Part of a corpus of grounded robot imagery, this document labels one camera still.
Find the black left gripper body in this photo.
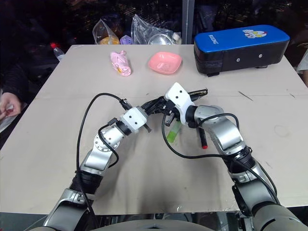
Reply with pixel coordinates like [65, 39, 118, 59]
[141, 103, 158, 120]

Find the blue and black padded box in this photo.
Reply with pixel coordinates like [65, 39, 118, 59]
[193, 24, 291, 77]

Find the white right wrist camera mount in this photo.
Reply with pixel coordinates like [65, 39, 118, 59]
[164, 82, 196, 125]

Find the red capped water bottle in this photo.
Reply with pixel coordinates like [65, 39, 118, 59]
[49, 42, 65, 62]

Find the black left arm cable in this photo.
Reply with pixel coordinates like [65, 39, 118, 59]
[75, 93, 132, 229]

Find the clear plastic bag with bowl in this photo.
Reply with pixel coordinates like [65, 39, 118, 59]
[130, 13, 181, 46]

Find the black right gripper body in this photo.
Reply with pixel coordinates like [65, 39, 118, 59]
[163, 100, 180, 121]

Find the pink crumpled cloth bag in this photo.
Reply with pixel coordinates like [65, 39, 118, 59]
[110, 50, 133, 77]

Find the clear plastic bag with fruit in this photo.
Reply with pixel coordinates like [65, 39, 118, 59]
[92, 18, 121, 46]

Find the grey rounded shape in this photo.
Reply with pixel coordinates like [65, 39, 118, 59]
[92, 218, 218, 231]

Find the bystander bare hand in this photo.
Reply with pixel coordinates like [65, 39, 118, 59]
[0, 92, 22, 121]

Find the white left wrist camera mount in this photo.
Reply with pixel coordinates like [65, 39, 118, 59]
[119, 106, 149, 132]

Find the grey vertical post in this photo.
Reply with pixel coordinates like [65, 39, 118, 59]
[181, 0, 190, 45]

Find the metal bowl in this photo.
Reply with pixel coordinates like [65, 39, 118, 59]
[147, 33, 174, 46]

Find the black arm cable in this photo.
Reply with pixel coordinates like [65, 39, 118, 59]
[75, 93, 132, 229]
[161, 113, 280, 200]

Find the pink plastic bowl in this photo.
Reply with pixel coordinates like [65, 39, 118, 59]
[147, 51, 183, 75]

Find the black marker with red cap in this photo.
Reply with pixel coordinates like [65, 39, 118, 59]
[197, 127, 208, 149]

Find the pale fabric object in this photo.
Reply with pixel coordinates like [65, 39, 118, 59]
[295, 47, 308, 88]

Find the green highlighter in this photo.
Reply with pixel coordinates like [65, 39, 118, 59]
[166, 121, 182, 143]

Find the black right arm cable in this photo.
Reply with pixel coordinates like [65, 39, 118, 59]
[161, 113, 280, 200]

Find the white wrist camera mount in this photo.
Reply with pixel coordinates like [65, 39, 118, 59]
[164, 82, 196, 125]
[119, 106, 149, 132]

